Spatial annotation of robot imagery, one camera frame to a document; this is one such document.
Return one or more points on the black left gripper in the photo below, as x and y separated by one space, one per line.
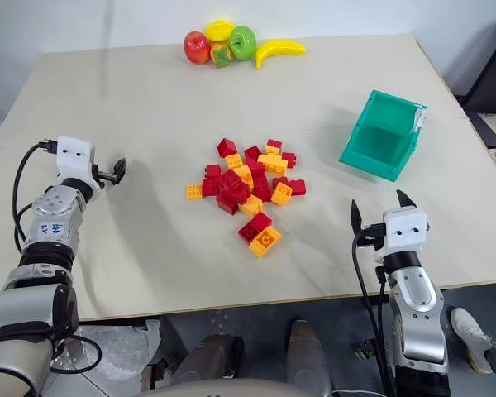
102 175

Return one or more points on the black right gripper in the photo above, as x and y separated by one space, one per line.
373 236

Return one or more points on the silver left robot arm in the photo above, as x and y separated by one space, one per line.
45 231

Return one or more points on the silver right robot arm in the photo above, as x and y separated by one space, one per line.
417 314

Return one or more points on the teal plastic bin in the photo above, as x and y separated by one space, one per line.
380 140

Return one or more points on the black flat object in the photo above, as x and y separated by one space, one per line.
485 130

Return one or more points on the red toy apple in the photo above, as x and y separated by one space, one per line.
196 47

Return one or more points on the orange toy persimmon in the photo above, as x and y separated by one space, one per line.
220 55

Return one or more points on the white shoe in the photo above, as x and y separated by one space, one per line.
471 337

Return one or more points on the dark rounded shape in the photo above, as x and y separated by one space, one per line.
305 355
208 360

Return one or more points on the yellow toy lemon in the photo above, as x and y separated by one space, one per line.
218 30

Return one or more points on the green toy apple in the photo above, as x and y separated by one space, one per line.
242 42

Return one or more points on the clear plastic bag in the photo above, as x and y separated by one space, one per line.
115 351

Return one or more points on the yellow toy banana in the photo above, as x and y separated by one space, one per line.
279 49

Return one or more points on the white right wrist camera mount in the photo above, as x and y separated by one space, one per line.
406 232

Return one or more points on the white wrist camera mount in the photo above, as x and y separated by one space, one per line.
406 232
75 159

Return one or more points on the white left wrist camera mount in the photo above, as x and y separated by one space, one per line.
75 159

